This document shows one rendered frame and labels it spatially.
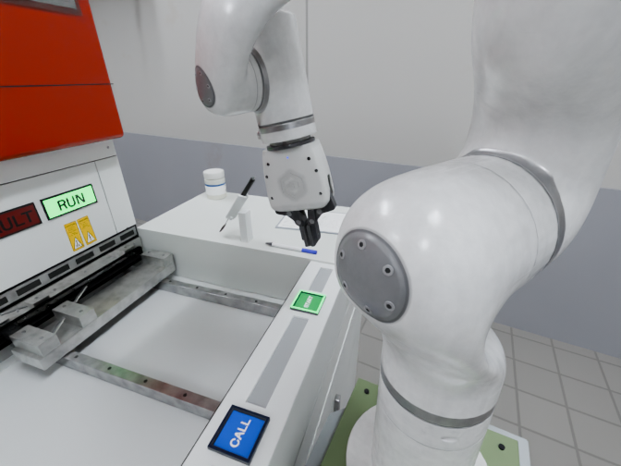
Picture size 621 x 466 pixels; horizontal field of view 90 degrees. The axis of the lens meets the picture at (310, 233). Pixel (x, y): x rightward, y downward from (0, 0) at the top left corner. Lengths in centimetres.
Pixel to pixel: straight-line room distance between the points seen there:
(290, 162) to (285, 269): 38
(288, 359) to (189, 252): 50
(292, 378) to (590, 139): 43
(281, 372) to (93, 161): 68
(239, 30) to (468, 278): 31
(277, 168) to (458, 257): 34
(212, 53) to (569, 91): 32
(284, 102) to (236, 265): 52
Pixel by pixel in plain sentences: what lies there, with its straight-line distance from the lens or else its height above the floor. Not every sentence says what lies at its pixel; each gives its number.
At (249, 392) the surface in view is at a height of 96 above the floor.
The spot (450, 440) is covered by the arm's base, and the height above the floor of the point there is 104.
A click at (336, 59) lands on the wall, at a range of 198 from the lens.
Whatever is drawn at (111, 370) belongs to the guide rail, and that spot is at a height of 85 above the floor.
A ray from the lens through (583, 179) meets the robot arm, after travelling 30.
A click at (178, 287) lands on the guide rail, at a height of 85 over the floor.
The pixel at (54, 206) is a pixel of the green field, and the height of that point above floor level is 110.
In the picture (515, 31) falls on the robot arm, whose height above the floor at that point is 138.
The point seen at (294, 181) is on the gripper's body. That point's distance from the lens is 47.
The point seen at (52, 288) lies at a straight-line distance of 90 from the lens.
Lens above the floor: 135
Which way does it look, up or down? 27 degrees down
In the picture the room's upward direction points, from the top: straight up
